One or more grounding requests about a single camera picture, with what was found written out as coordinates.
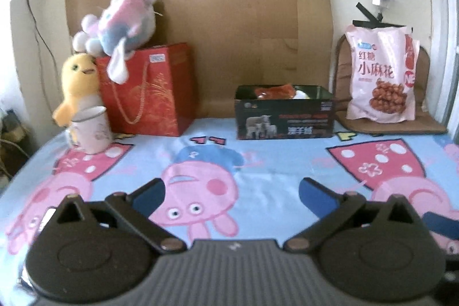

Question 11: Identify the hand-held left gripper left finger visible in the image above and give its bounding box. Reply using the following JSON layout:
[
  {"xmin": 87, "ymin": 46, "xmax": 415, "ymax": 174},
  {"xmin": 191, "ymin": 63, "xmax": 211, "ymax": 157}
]
[{"xmin": 54, "ymin": 178, "xmax": 187, "ymax": 253}]

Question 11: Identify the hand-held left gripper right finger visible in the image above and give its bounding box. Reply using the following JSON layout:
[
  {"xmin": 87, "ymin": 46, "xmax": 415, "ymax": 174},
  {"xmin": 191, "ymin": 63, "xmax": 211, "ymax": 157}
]
[{"xmin": 283, "ymin": 178, "xmax": 418, "ymax": 253}]

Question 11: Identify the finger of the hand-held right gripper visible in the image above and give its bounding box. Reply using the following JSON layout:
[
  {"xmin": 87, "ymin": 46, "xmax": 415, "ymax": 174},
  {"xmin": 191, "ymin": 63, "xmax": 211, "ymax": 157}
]
[{"xmin": 422, "ymin": 212, "xmax": 459, "ymax": 239}]

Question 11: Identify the black cardboard box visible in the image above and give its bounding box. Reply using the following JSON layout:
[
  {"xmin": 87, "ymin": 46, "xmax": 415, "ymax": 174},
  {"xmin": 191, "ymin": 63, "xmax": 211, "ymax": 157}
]
[{"xmin": 234, "ymin": 84, "xmax": 336, "ymax": 141}]

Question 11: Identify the orange red snack packet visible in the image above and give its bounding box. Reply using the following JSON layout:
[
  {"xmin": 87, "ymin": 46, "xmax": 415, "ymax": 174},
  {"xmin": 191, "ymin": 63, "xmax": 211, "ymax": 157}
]
[{"xmin": 254, "ymin": 84, "xmax": 295, "ymax": 100}]

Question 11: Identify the printed cartoon blanket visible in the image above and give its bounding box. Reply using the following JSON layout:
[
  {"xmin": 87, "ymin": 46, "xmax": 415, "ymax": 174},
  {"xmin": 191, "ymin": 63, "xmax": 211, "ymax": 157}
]
[{"xmin": 0, "ymin": 118, "xmax": 459, "ymax": 306}]

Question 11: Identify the white enamel mug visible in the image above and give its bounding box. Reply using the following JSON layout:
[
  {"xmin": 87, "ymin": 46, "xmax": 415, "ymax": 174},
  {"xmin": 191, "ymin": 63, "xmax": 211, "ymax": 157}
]
[{"xmin": 68, "ymin": 106, "xmax": 112, "ymax": 154}]

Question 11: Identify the brown seat cushion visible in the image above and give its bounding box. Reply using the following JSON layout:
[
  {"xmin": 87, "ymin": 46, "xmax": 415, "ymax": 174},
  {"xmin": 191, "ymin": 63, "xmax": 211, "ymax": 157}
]
[{"xmin": 332, "ymin": 37, "xmax": 449, "ymax": 135}]

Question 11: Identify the red gift bag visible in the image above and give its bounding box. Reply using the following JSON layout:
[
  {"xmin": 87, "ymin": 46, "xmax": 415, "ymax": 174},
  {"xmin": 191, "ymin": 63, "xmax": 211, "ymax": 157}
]
[{"xmin": 95, "ymin": 42, "xmax": 197, "ymax": 137}]

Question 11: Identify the smartphone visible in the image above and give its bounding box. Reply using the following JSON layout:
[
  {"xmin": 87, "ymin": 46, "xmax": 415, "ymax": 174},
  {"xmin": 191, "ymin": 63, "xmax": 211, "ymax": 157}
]
[{"xmin": 42, "ymin": 207, "xmax": 57, "ymax": 233}]

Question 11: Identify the large pink snack bag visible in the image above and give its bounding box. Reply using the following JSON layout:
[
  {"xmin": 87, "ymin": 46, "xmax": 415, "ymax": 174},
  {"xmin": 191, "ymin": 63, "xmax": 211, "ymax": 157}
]
[{"xmin": 345, "ymin": 24, "xmax": 421, "ymax": 122}]

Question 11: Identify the yellow plush duck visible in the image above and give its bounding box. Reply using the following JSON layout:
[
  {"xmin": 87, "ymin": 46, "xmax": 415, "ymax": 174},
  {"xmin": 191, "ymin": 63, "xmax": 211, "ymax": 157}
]
[{"xmin": 52, "ymin": 53, "xmax": 101, "ymax": 127}]

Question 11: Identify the pink and blue plush toy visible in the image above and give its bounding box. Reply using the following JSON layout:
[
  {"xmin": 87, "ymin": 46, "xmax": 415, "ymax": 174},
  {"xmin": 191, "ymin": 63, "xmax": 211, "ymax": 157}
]
[{"xmin": 73, "ymin": 0, "xmax": 158, "ymax": 83}]

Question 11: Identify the black tape strip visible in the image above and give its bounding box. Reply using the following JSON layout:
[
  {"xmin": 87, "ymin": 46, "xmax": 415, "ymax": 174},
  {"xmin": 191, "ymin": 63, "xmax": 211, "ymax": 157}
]
[{"xmin": 355, "ymin": 1, "xmax": 384, "ymax": 23}]

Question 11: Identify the brown cardboard sheet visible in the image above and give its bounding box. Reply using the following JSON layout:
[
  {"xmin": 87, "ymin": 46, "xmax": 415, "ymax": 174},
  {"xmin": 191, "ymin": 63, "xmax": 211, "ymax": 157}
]
[{"xmin": 61, "ymin": 0, "xmax": 332, "ymax": 120}]

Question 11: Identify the white window frame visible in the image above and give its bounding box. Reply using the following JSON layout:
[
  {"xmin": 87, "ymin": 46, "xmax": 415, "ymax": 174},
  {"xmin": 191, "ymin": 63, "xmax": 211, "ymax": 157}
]
[{"xmin": 421, "ymin": 0, "xmax": 459, "ymax": 135}]

